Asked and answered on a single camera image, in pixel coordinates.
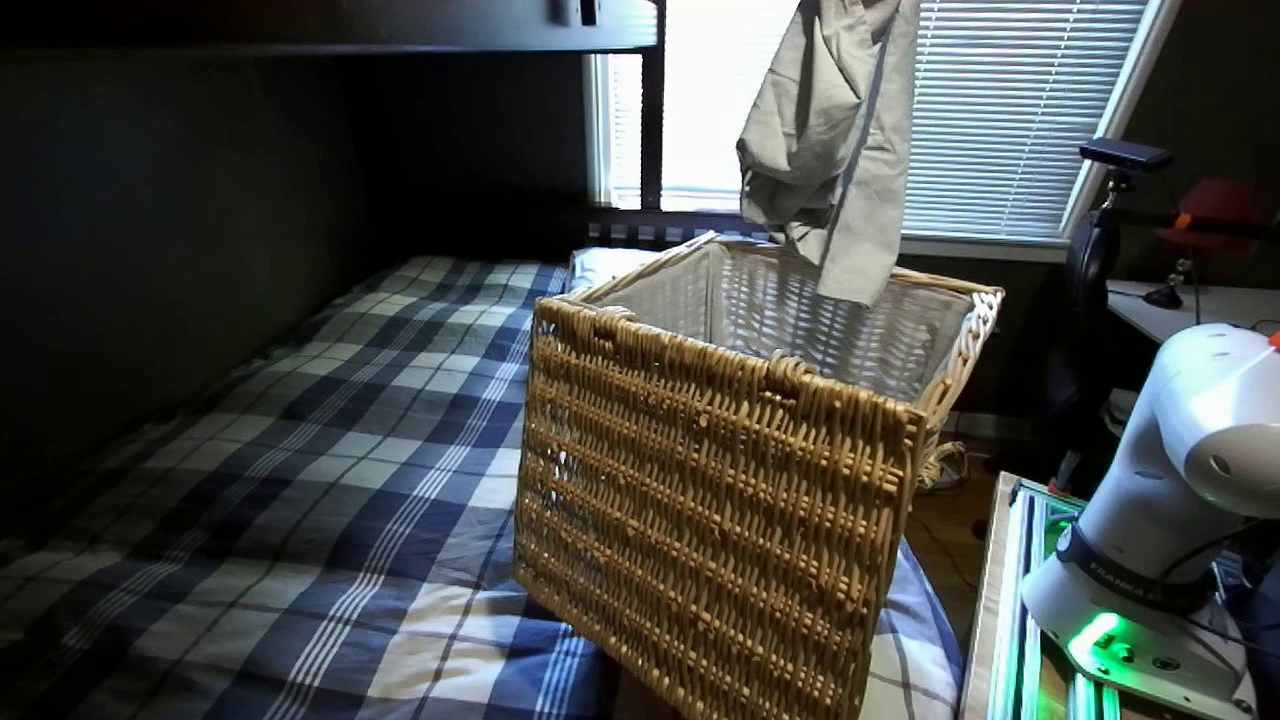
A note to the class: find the woven wicker laundry basket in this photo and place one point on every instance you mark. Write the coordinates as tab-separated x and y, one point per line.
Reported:
694	534

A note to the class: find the grey pillow case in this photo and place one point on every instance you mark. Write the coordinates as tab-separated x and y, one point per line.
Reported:
852	134

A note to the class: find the bright white pillow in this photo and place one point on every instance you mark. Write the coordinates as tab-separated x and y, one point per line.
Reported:
605	266

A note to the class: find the beige fabric basket liner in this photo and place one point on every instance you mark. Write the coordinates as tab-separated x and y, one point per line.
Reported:
800	320

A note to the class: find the blue plaid bed sheet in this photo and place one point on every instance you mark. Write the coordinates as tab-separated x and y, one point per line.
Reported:
334	534

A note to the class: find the white desk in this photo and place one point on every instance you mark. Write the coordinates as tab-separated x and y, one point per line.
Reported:
1200	309

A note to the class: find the red desk lamp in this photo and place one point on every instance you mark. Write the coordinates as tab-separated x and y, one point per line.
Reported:
1215	213

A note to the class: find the dark bunk bed frame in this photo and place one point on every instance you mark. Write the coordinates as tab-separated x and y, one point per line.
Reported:
651	120

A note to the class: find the black camera stand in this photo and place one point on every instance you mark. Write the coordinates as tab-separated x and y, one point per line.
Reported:
1126	153

